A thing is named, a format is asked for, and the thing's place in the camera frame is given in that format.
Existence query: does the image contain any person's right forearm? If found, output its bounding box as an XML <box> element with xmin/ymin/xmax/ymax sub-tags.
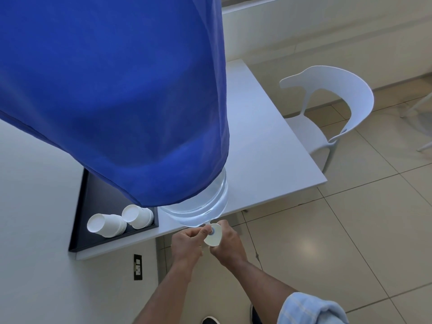
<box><xmin>221</xmin><ymin>258</ymin><xmax>299</xmax><ymax>324</ymax></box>

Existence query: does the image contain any person's left hand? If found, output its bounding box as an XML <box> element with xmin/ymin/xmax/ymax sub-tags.
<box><xmin>170</xmin><ymin>226</ymin><xmax>211</xmax><ymax>265</ymax></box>

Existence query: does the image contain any white plastic chair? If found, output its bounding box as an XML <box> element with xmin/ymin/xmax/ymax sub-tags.
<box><xmin>279</xmin><ymin>65</ymin><xmax>375</xmax><ymax>175</ymax></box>

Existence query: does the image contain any clear large water jug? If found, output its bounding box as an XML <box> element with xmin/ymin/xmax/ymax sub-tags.
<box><xmin>158</xmin><ymin>167</ymin><xmax>229</xmax><ymax>228</ymax></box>

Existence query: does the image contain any blue cloth jug cover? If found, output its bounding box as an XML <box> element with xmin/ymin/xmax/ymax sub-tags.
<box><xmin>0</xmin><ymin>0</ymin><xmax>231</xmax><ymax>209</ymax></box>

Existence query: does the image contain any person's right hand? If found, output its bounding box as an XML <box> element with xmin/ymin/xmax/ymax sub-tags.
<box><xmin>209</xmin><ymin>220</ymin><xmax>249</xmax><ymax>268</ymax></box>

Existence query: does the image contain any white paper cup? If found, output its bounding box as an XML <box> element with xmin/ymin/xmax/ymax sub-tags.
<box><xmin>203</xmin><ymin>223</ymin><xmax>223</xmax><ymax>247</ymax></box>

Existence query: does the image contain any stack of white paper cups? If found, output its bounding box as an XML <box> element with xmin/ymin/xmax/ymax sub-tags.
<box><xmin>87</xmin><ymin>213</ymin><xmax>128</xmax><ymax>239</ymax></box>
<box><xmin>121</xmin><ymin>204</ymin><xmax>154</xmax><ymax>230</ymax></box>

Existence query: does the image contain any black rectangular tray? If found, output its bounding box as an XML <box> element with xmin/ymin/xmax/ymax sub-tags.
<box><xmin>68</xmin><ymin>168</ymin><xmax>159</xmax><ymax>252</ymax></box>

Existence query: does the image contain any light blue checked shirt sleeve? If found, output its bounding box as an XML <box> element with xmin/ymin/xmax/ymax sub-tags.
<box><xmin>277</xmin><ymin>292</ymin><xmax>350</xmax><ymax>324</ymax></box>

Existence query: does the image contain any person's left forearm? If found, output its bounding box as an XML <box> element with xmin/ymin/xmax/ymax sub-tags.
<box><xmin>132</xmin><ymin>258</ymin><xmax>198</xmax><ymax>324</ymax></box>

